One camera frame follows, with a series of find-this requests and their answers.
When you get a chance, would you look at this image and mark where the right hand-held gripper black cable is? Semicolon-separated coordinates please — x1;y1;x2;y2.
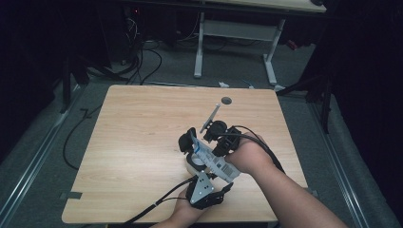
218;124;286;175

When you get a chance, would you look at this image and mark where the clear jar with black lid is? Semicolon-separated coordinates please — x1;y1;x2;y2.
178;126;220;179

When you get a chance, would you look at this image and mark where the hand-held gripper black cable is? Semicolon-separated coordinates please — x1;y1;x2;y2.
123;176;198;226
218;124;286;175

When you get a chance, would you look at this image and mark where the left hand-held gripper black cable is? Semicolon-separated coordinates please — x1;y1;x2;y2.
123;176;198;226

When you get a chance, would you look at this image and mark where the white-framed desk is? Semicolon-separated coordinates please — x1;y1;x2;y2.
193;0;328;87

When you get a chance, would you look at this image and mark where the person's right hand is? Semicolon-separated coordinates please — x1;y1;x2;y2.
224;132;278;176

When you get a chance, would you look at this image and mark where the person's left hand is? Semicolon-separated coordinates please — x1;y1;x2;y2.
172;187;206;223

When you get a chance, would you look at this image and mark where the thin black floor cable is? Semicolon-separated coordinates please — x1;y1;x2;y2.
62;104;105;171

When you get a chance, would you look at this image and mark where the bundle of black floor cables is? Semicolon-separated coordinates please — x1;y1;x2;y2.
85;39;163;86

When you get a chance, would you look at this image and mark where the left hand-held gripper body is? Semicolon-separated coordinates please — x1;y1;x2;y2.
184;170;225;211

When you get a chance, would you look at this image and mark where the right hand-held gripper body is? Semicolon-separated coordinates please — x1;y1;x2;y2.
200;103;242;155

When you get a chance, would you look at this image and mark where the black stand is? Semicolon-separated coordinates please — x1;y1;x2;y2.
59;55;90;114
275;70;335;135

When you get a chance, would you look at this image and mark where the white and blue pouch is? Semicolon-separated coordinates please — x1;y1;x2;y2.
189;132;242;184

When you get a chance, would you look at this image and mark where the metal floor rail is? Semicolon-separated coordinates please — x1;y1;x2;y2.
308;100;371;228
0;85;84;220

